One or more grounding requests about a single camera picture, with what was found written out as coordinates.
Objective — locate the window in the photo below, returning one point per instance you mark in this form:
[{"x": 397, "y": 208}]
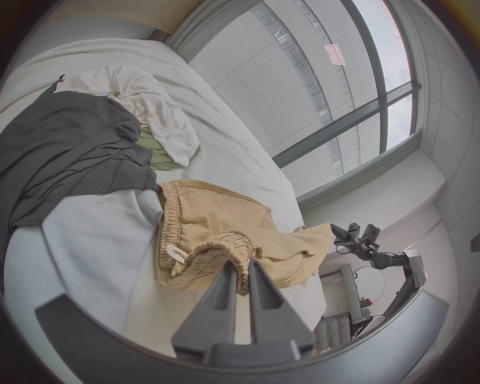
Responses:
[{"x": 300, "y": 93}]

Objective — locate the white garment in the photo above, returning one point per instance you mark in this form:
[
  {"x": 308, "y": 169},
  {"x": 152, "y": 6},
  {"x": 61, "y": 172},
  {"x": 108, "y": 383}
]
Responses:
[{"x": 150, "y": 97}]

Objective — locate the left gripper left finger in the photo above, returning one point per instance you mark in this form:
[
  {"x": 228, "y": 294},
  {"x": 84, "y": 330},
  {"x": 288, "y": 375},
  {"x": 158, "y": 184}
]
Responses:
[{"x": 213, "y": 318}]

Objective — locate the bed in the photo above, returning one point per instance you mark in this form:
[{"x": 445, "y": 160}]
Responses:
[{"x": 232, "y": 157}]

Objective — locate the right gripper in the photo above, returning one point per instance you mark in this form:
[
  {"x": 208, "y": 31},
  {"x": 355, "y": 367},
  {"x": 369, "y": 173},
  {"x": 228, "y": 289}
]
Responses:
[{"x": 348, "y": 243}]

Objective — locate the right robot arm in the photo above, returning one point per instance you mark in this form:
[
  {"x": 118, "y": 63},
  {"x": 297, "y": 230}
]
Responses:
[{"x": 416, "y": 262}]

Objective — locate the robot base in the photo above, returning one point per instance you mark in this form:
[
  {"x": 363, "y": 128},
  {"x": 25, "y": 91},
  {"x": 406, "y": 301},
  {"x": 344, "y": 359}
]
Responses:
[{"x": 347, "y": 288}]

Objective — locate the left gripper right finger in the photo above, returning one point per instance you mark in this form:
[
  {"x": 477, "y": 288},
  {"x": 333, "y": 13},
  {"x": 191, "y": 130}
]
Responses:
[{"x": 273, "y": 318}]

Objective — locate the green garment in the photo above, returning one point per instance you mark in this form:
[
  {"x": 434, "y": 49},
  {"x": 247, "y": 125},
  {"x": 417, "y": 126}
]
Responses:
[{"x": 161, "y": 157}]

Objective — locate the pale grey garment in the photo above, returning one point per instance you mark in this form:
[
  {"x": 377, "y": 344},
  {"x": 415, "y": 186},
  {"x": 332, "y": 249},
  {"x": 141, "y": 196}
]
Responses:
[{"x": 93, "y": 243}]

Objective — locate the black garment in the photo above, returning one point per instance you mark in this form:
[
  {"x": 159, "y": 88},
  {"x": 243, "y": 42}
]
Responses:
[{"x": 75, "y": 150}]

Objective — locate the tan shorts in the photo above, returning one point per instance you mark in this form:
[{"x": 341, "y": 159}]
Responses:
[{"x": 217, "y": 217}]

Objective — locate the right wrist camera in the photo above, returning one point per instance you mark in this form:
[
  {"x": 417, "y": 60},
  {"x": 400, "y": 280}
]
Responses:
[{"x": 352, "y": 228}]

